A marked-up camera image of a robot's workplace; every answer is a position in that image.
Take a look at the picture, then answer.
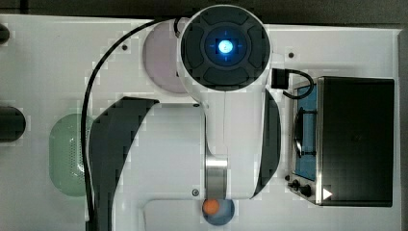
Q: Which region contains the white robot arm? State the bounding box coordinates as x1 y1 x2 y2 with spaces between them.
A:
88 5 280 231

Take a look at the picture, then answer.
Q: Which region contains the blue bowl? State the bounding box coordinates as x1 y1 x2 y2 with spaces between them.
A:
202 199 235 226

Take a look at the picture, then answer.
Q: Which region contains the black camera box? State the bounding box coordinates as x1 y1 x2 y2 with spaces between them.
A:
270 68 289 90

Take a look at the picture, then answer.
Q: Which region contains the black cylinder cup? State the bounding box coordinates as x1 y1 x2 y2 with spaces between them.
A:
0 107 26 142

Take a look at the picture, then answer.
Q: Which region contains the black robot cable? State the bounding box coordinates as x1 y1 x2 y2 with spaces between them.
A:
80 17 181 231

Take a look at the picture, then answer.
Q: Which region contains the black cylinder on table edge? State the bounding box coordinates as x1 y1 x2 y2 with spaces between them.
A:
0 24 10 44

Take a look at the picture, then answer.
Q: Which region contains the green perforated colander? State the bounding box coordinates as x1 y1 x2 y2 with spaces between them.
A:
49 114 86 197

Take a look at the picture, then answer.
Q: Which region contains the orange egg toy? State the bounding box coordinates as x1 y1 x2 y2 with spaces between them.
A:
202 199 220 216

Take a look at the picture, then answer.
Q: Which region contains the lilac oval plate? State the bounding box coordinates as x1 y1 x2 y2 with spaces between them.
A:
142 19 186 94

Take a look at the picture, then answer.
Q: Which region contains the blue oven door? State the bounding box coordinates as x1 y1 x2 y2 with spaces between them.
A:
293 86 318 181

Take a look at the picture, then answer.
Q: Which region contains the black toaster oven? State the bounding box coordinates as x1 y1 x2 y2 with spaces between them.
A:
287 76 395 207

